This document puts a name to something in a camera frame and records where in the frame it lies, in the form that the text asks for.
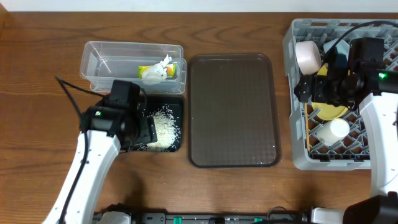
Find yellow plate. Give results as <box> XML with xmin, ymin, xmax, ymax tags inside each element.
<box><xmin>310</xmin><ymin>63</ymin><xmax>351</xmax><ymax>121</ymax></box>

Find rice food scraps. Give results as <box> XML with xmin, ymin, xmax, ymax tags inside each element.
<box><xmin>137</xmin><ymin>103</ymin><xmax>182</xmax><ymax>152</ymax></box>

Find pink bowl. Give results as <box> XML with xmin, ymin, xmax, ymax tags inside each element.
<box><xmin>295</xmin><ymin>41</ymin><xmax>322</xmax><ymax>75</ymax></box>

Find pale green cup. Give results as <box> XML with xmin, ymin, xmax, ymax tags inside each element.
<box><xmin>316</xmin><ymin>118</ymin><xmax>350</xmax><ymax>147</ymax></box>

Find white tissue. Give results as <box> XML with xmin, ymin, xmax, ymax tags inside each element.
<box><xmin>142</xmin><ymin>55</ymin><xmax>172</xmax><ymax>85</ymax></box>

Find light blue bowl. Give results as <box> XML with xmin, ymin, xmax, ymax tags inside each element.
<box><xmin>323</xmin><ymin>39</ymin><xmax>349</xmax><ymax>58</ymax></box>

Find wooden chopstick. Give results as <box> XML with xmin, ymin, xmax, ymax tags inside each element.
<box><xmin>303</xmin><ymin>103</ymin><xmax>311</xmax><ymax>152</ymax></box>

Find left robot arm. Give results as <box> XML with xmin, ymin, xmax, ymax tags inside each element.
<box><xmin>44</xmin><ymin>103</ymin><xmax>157</xmax><ymax>223</ymax></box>

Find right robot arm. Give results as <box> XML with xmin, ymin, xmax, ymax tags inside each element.
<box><xmin>290</xmin><ymin>65</ymin><xmax>397</xmax><ymax>223</ymax></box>

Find black waste tray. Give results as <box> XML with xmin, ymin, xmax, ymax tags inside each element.
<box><xmin>130</xmin><ymin>96</ymin><xmax>183</xmax><ymax>151</ymax></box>

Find clear plastic waste bin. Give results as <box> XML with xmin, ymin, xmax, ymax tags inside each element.
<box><xmin>80</xmin><ymin>41</ymin><xmax>187</xmax><ymax>95</ymax></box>

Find grey dishwasher rack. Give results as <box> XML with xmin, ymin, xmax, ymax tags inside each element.
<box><xmin>283</xmin><ymin>19</ymin><xmax>397</xmax><ymax>170</ymax></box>

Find brown serving tray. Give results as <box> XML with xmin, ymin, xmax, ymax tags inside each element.
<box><xmin>187</xmin><ymin>54</ymin><xmax>282</xmax><ymax>169</ymax></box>

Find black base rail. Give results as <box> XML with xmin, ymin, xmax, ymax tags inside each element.
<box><xmin>93</xmin><ymin>203</ymin><xmax>346</xmax><ymax>224</ymax></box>

